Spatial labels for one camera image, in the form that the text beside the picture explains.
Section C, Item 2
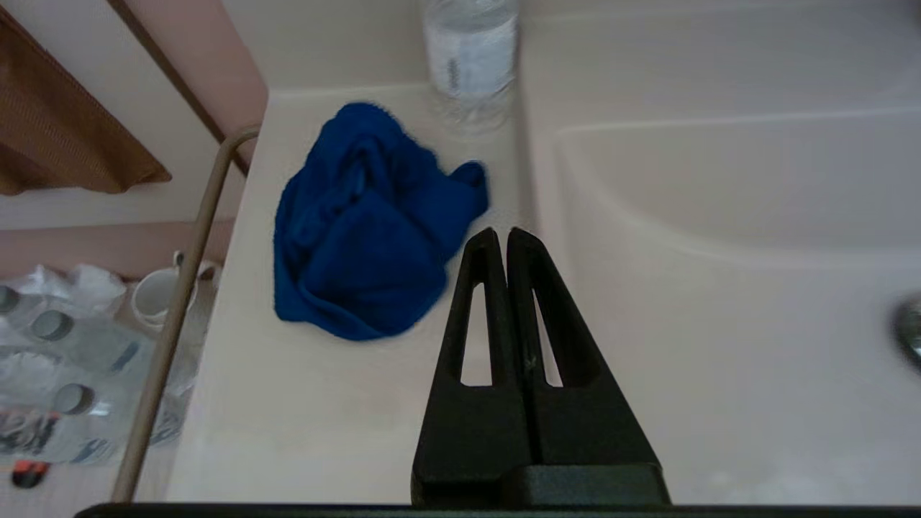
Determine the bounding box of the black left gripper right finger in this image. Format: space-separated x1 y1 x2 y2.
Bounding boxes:
507 227 661 468

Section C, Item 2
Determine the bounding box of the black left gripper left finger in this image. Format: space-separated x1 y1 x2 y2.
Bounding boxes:
412 227 535 504

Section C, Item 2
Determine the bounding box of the blue terry cloth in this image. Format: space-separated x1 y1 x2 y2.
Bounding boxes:
272 102 491 343

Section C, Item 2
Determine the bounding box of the beige moulded sink basin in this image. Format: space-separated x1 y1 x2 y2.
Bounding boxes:
518 0 921 504

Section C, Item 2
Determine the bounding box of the chrome drain stopper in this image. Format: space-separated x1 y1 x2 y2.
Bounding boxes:
894 294 921 375

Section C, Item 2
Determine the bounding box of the small white mug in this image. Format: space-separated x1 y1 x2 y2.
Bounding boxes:
132 250 221 333

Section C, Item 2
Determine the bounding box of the small clear water bottle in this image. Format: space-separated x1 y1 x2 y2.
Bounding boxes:
421 0 521 135

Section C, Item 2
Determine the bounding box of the shrink-wrapped water bottle pack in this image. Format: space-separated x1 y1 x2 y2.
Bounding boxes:
0 263 184 465

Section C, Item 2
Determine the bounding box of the red and black small object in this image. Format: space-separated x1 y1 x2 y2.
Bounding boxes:
10 460 51 491

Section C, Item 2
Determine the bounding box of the brown hanging fabric pouch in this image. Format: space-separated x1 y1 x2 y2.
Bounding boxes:
0 7 172 196

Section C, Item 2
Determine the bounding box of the tan metal rail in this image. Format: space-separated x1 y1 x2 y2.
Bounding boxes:
110 127 261 504

